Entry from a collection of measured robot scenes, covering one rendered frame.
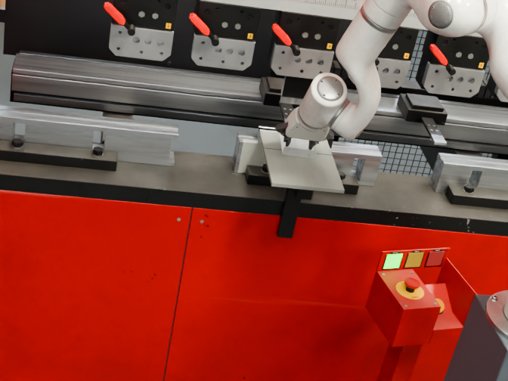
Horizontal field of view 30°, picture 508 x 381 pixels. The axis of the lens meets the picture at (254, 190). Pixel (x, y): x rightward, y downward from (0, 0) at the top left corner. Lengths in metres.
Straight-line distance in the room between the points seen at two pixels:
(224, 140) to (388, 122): 1.85
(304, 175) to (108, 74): 0.69
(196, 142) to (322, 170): 2.19
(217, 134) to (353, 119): 2.51
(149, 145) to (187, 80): 0.33
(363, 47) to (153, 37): 0.55
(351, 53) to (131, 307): 0.98
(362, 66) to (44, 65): 1.00
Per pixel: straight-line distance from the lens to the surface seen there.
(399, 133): 2.85
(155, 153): 2.48
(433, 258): 2.49
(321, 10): 2.34
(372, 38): 2.03
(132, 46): 2.33
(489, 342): 2.01
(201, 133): 4.59
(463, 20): 1.83
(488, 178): 2.69
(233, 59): 2.35
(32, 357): 2.73
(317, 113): 2.16
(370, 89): 2.10
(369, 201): 2.53
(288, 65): 2.38
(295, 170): 2.33
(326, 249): 2.55
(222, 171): 2.51
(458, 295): 2.49
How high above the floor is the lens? 2.11
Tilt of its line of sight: 30 degrees down
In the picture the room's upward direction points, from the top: 12 degrees clockwise
